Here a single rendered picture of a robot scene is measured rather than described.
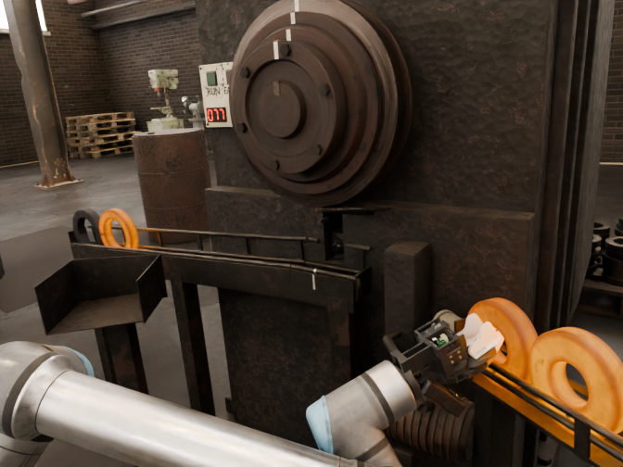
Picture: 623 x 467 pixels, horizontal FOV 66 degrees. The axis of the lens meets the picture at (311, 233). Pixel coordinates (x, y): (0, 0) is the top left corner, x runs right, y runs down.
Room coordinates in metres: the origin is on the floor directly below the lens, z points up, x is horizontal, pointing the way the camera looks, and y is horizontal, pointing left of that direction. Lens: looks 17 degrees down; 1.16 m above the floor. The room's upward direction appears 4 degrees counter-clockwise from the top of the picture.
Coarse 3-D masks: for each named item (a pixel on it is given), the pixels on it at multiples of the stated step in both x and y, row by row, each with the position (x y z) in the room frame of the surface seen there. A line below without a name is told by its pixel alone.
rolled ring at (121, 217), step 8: (112, 208) 1.71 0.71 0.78; (104, 216) 1.71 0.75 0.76; (112, 216) 1.68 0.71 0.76; (120, 216) 1.66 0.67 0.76; (128, 216) 1.67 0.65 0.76; (104, 224) 1.71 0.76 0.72; (128, 224) 1.65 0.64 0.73; (104, 232) 1.72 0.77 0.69; (128, 232) 1.64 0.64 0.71; (136, 232) 1.66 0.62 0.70; (104, 240) 1.72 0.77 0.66; (112, 240) 1.73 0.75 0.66; (128, 240) 1.64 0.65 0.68; (136, 240) 1.65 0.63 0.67
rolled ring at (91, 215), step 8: (88, 208) 1.80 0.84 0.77; (80, 216) 1.80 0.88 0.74; (88, 216) 1.77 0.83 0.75; (96, 216) 1.77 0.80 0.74; (72, 224) 1.84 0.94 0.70; (80, 224) 1.83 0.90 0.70; (96, 224) 1.75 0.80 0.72; (80, 232) 1.83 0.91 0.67; (96, 232) 1.75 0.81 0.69; (80, 240) 1.82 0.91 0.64; (88, 240) 1.84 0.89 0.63; (96, 240) 1.75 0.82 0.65
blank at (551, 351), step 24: (552, 336) 0.63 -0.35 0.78; (576, 336) 0.60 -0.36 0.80; (528, 360) 0.67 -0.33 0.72; (552, 360) 0.63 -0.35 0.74; (576, 360) 0.59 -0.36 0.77; (600, 360) 0.56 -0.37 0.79; (552, 384) 0.62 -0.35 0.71; (600, 384) 0.55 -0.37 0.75; (552, 408) 0.62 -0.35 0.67; (576, 408) 0.58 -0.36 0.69; (600, 408) 0.55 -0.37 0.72
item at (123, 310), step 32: (128, 256) 1.33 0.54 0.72; (160, 256) 1.33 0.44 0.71; (64, 288) 1.26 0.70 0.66; (96, 288) 1.33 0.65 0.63; (128, 288) 1.33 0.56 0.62; (160, 288) 1.29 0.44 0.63; (64, 320) 1.21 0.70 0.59; (96, 320) 1.18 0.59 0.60; (128, 320) 1.15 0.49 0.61; (128, 352) 1.20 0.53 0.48; (128, 384) 1.20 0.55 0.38
